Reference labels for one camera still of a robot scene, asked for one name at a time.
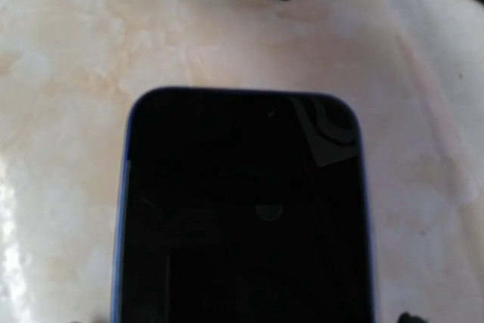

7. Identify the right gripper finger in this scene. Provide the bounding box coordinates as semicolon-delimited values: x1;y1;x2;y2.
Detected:
397;312;428;323

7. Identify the black phone blue edge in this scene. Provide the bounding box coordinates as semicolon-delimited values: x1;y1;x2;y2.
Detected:
110;87;376;322

